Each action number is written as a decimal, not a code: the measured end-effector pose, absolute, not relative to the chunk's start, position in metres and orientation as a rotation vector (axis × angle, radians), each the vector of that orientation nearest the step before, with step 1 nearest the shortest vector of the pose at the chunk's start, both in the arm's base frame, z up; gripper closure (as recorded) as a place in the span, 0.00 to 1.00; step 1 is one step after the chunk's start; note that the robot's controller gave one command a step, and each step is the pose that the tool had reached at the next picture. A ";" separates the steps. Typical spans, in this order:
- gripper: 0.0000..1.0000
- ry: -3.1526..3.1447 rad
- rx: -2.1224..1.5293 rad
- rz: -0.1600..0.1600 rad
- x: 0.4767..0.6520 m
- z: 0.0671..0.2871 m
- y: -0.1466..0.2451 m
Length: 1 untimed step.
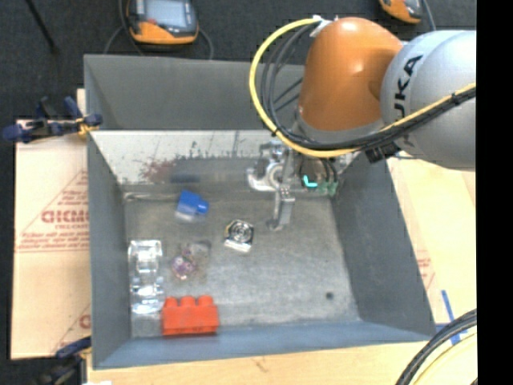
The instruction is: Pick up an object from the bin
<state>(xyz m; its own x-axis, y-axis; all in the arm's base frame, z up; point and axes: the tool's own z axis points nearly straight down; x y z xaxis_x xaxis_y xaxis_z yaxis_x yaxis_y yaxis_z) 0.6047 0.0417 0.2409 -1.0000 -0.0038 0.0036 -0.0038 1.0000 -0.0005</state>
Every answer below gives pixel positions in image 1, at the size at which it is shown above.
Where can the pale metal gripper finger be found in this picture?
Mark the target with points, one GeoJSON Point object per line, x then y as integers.
{"type": "Point", "coordinates": [275, 215]}
{"type": "Point", "coordinates": [289, 211]}

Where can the clear square glass piece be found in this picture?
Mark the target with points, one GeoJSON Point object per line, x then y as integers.
{"type": "Point", "coordinates": [239, 235]}

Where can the grey metal bin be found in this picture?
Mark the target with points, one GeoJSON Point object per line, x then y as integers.
{"type": "Point", "coordinates": [280, 279]}

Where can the blue and clear bottle cap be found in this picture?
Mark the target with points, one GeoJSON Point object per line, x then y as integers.
{"type": "Point", "coordinates": [193, 205]}

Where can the clear purple plastic piece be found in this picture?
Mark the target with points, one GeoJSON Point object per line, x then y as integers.
{"type": "Point", "coordinates": [188, 261]}

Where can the red-orange toy brick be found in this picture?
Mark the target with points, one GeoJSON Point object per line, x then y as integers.
{"type": "Point", "coordinates": [190, 315]}

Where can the clear glass block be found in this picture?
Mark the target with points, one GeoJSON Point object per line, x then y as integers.
{"type": "Point", "coordinates": [145, 271]}

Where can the brown cardboard board red print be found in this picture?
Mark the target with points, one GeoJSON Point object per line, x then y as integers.
{"type": "Point", "coordinates": [48, 255]}

